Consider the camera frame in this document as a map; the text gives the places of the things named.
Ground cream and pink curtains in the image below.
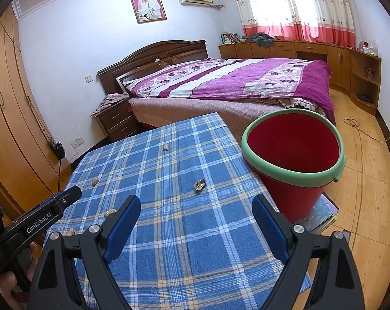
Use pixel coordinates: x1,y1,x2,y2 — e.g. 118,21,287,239
230,0,357,47

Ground dark grey cloth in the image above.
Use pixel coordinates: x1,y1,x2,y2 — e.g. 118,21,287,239
245,32,275,47

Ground wooden wardrobe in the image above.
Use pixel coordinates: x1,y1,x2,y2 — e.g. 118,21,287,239
0,6,66,223

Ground red and white container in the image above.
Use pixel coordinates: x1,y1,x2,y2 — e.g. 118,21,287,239
359,40,378,55

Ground red bucket with green rim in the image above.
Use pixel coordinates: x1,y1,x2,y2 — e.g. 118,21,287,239
241,108,347,223

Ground person's left hand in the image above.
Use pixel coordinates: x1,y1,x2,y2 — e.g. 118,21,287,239
0,242,39,299

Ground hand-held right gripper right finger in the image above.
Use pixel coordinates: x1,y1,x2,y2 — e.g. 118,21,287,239
251,194,366,310

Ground floor cable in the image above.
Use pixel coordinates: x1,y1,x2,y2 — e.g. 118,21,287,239
344,118,390,143

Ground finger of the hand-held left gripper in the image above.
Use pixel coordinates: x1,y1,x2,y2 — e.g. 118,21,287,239
37,185,82,215

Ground floral cloth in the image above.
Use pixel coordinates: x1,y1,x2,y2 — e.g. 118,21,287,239
91,92,130,117

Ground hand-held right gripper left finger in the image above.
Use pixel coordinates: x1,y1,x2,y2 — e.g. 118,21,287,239
27,194,141,310

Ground bed with purple quilt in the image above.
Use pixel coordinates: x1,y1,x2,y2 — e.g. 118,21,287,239
122,57,336,123

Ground dark cover book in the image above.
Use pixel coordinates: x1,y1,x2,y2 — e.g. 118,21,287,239
292,191,339,235

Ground framed wedding photo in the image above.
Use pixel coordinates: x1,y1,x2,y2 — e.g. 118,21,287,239
129,0,167,24

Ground wooden bed headboard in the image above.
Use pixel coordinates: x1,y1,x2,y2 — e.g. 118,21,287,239
96,40,209,96

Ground row of books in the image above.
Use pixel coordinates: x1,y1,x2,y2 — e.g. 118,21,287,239
221,32,242,44

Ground wooden nightstand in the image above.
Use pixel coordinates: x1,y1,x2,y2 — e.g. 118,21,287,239
91,98,141,143

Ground long wooden cabinet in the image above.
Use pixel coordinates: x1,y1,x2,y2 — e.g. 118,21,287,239
218,40,382,115

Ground mauve bed mattress cover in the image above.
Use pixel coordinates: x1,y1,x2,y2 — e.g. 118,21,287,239
128,97,260,136

